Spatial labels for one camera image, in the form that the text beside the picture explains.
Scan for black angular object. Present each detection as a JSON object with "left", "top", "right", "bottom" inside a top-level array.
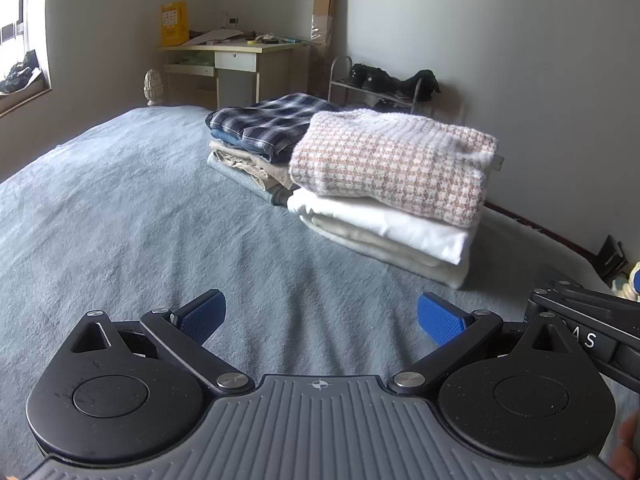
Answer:
[{"left": 595, "top": 234, "right": 629, "bottom": 281}]

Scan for dark cloth on rack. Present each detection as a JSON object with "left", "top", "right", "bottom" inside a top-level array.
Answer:
[{"left": 397, "top": 68, "right": 442, "bottom": 103}]

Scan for papers on desk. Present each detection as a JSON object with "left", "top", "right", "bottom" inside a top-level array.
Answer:
[{"left": 189, "top": 27, "right": 243, "bottom": 45}]

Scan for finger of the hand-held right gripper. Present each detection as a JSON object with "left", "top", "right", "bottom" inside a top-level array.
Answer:
[{"left": 529, "top": 264, "right": 640, "bottom": 333}]

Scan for pink white houndstooth coat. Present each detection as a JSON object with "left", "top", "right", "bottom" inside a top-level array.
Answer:
[{"left": 289, "top": 108, "right": 501, "bottom": 229}]

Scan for folded blue jeans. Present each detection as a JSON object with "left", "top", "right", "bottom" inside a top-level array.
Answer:
[{"left": 210, "top": 127, "right": 281, "bottom": 153}]

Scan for white carved bedpost finial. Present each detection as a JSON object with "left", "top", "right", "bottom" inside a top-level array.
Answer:
[{"left": 143, "top": 69, "right": 167, "bottom": 108}]

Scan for black clothes bundle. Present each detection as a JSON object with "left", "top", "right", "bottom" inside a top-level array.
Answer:
[{"left": 0, "top": 50, "right": 43, "bottom": 95}]

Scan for yellow box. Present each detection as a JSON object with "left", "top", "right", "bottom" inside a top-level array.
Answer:
[{"left": 160, "top": 1, "right": 190, "bottom": 47}]

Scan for grey bed blanket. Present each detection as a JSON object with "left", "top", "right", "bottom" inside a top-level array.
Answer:
[{"left": 0, "top": 105, "right": 640, "bottom": 480}]

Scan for brown bed frame rail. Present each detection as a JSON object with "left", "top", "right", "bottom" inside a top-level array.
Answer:
[{"left": 482, "top": 199, "right": 601, "bottom": 263}]

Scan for white wooden desk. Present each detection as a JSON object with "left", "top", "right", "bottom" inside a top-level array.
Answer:
[{"left": 159, "top": 30, "right": 311, "bottom": 111}]

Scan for folded white cloth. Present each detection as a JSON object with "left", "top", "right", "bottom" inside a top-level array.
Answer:
[{"left": 286, "top": 187, "right": 483, "bottom": 290}]

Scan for folded plaid shirt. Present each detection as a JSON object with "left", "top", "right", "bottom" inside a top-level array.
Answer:
[{"left": 205, "top": 92, "right": 348, "bottom": 163}]

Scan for black shoe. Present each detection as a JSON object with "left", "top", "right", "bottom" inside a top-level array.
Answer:
[
  {"left": 349, "top": 63, "right": 375, "bottom": 90},
  {"left": 365, "top": 69, "right": 402, "bottom": 94}
]

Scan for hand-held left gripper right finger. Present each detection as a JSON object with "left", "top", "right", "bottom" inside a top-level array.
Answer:
[{"left": 388, "top": 292, "right": 582, "bottom": 396}]

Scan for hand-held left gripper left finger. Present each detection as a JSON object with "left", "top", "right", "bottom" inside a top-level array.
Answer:
[{"left": 71, "top": 288, "right": 255, "bottom": 396}]

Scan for person's right hand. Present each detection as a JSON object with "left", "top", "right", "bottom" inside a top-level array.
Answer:
[{"left": 612, "top": 407, "right": 640, "bottom": 479}]

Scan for white blue figurine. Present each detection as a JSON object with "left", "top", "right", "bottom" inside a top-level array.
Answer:
[{"left": 612, "top": 260, "right": 640, "bottom": 303}]

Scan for folded beige cloth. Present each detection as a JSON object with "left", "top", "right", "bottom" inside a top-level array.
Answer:
[{"left": 207, "top": 140, "right": 301, "bottom": 191}]

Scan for metal shoe rack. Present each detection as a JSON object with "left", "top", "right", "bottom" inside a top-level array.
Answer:
[{"left": 327, "top": 56, "right": 436, "bottom": 116}]

